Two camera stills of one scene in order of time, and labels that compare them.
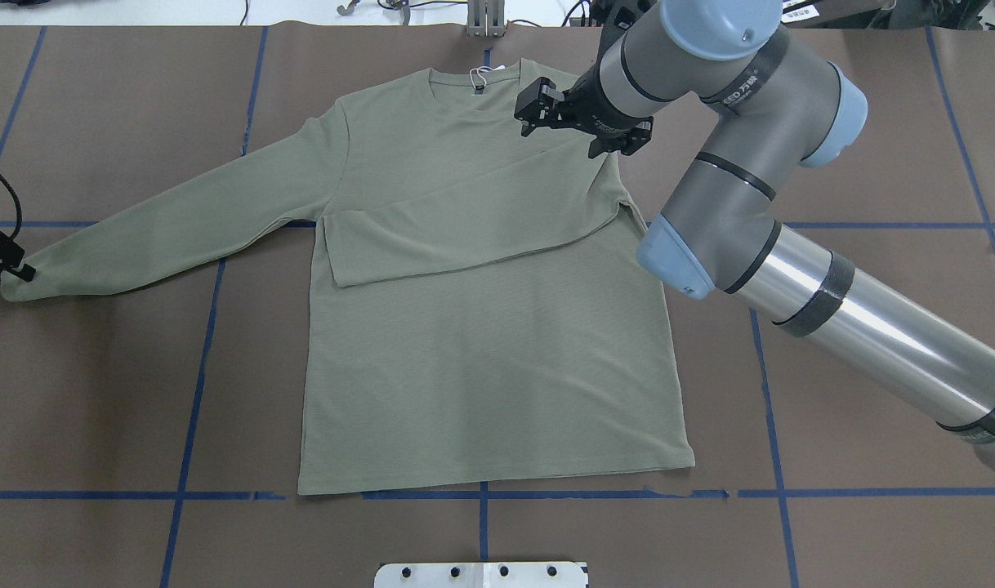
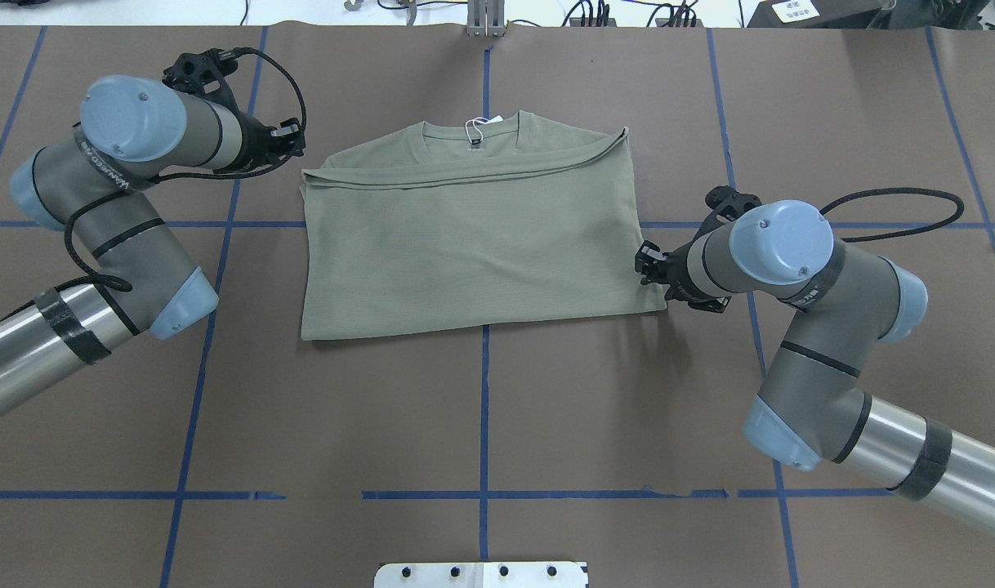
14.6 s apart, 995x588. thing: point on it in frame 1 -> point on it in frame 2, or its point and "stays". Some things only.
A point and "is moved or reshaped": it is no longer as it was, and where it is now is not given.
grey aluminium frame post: [486, 19] stays
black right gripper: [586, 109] -> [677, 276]
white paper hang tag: [501, 67] -> [495, 119]
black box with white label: [836, 14] stays
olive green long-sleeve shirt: [484, 309] is moved or reshaped
